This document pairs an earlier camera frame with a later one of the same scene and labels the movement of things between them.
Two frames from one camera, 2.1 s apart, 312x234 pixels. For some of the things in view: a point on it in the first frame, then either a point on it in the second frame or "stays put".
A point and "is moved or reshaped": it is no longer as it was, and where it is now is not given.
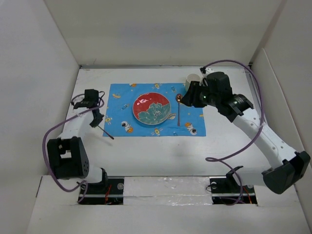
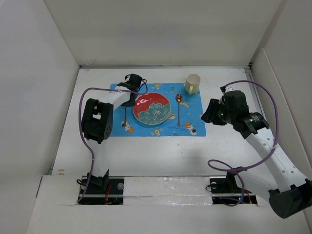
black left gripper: [95, 123] -> [128, 104]
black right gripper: [190, 97] -> [209, 115]
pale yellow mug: [191, 77] stays put
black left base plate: [109, 191] stays put
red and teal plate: [151, 108] stays put
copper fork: [111, 137] is moved or reshaped
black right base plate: [225, 190] stays put
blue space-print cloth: [120, 121] stays put
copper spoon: [178, 98] stays put
